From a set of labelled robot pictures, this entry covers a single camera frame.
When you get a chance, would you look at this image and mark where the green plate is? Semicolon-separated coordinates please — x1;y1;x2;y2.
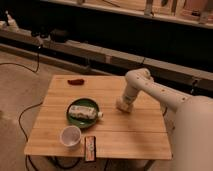
66;98;100;129

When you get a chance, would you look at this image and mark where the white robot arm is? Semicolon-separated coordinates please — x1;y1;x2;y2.
117;68;213;171

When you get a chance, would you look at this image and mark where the clear plastic bottle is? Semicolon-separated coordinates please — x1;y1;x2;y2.
68;105;103;120

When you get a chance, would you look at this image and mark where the orange snack box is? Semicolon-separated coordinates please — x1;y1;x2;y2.
84;136;96;162

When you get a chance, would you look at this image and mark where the black floor cable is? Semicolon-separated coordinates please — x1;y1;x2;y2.
0;44;44;171

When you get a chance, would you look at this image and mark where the white paper cup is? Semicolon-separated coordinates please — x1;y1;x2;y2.
60;126;81;148

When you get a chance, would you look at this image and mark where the red chili pepper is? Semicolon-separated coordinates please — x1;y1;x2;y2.
67;79;85;85

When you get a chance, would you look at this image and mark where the wooden table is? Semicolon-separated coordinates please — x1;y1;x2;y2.
24;75;171;160

